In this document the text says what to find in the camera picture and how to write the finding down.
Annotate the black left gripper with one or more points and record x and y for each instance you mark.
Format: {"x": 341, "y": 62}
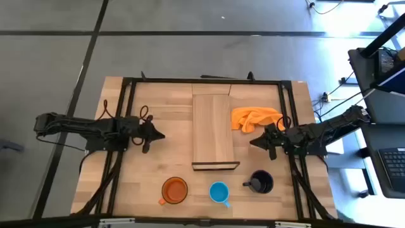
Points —
{"x": 141, "y": 131}

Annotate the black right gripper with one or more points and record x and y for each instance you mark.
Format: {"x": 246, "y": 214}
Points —
{"x": 281, "y": 137}

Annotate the blue plastic cup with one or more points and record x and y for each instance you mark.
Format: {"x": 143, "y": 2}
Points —
{"x": 219, "y": 192}

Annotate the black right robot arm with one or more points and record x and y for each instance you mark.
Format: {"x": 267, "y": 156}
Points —
{"x": 319, "y": 130}

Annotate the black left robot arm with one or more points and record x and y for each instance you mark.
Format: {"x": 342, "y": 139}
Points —
{"x": 95, "y": 128}

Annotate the orange cloth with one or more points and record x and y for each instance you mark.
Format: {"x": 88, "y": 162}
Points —
{"x": 253, "y": 118}

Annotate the black mug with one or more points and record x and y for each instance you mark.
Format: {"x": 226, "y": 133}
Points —
{"x": 261, "y": 182}

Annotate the wooden tray board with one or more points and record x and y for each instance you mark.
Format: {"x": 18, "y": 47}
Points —
{"x": 212, "y": 130}

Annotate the orange mug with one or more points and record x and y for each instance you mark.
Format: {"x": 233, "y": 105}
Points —
{"x": 174, "y": 190}

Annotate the white power strip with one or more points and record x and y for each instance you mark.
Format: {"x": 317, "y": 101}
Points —
{"x": 326, "y": 97}

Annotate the grey side desk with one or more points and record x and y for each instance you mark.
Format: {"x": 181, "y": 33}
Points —
{"x": 370, "y": 104}

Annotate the black keyboard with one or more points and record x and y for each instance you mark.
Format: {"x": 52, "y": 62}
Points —
{"x": 395, "y": 168}

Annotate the blue screen monitor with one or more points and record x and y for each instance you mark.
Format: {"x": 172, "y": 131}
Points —
{"x": 394, "y": 80}

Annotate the grey floor object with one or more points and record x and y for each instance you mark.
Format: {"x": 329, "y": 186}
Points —
{"x": 11, "y": 145}

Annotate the black slanted pole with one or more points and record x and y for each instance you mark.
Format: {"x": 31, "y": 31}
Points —
{"x": 384, "y": 36}

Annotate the black metal rig frame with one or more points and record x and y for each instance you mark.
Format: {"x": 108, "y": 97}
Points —
{"x": 205, "y": 81}

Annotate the silver frame bracket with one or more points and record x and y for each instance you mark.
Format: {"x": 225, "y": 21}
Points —
{"x": 292, "y": 224}
{"x": 117, "y": 221}

